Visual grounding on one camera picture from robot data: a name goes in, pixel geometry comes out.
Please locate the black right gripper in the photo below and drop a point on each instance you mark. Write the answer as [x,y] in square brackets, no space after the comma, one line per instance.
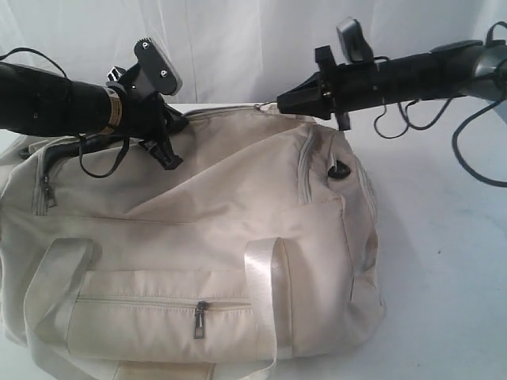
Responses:
[338,88]

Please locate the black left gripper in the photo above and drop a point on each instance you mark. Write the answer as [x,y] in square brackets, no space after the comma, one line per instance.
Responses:
[145,115]

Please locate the cream duffel bag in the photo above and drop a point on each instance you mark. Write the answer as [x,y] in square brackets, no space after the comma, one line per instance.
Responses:
[269,218]

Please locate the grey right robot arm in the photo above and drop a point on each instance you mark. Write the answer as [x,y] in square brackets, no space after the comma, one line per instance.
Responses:
[467,68]

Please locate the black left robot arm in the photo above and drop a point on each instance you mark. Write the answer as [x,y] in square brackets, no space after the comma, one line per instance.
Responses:
[42,104]

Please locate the white backdrop curtain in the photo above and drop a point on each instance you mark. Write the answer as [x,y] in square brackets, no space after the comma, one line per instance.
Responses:
[229,51]

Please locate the dark front pocket zipper pull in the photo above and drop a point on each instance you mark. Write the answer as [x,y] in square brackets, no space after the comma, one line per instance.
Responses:
[199,320]

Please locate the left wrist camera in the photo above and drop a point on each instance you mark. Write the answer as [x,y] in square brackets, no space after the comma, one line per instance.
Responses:
[152,74]

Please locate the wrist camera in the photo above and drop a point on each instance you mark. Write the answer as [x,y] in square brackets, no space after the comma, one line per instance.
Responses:
[354,46]
[152,74]

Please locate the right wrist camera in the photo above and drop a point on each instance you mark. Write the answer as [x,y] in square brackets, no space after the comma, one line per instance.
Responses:
[354,46]

